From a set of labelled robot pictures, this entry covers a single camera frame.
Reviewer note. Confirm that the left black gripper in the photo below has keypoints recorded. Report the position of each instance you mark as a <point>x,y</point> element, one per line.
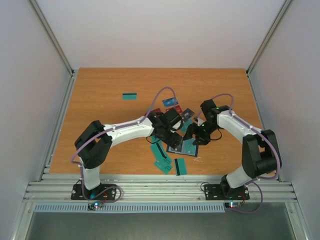
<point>173,142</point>

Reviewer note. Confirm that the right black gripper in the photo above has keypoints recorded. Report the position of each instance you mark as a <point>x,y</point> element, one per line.
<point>197,132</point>

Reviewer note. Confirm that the navy blue card holder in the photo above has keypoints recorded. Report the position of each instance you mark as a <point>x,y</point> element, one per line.
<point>186,148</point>

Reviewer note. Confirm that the green card with stripe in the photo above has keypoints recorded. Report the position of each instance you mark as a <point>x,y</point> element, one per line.
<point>180,166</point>

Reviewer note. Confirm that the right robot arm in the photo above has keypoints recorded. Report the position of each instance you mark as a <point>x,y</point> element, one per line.
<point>260,151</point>

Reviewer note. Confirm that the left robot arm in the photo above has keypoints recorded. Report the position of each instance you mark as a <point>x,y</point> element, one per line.
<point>93,145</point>

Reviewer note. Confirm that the green card right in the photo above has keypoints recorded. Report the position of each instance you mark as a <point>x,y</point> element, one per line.
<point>186,124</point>

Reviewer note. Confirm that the black card right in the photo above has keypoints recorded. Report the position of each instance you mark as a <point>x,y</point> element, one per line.
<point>187,114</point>

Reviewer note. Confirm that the green VIP card bottom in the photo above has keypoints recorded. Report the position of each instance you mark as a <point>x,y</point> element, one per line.
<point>164,166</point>

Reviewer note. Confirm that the red VIP card right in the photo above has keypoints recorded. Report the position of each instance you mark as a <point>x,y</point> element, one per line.
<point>177,108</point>

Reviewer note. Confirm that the red vip card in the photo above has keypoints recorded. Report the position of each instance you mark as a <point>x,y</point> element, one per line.
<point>156,111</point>
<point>177,108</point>

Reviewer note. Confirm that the red VIP card left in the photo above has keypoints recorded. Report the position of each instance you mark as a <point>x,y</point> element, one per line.
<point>156,111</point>

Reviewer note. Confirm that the blue card top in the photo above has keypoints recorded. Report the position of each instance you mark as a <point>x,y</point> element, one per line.
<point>169,102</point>

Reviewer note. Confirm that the lone green card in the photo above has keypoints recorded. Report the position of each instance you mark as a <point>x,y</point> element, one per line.
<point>129,96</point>

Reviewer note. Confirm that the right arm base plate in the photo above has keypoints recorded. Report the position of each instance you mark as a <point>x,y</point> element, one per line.
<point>217,192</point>

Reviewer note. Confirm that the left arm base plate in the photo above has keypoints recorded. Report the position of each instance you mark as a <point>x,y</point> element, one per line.
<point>102,192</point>

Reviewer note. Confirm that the grey slotted cable duct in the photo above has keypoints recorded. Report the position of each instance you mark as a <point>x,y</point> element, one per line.
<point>130,208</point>

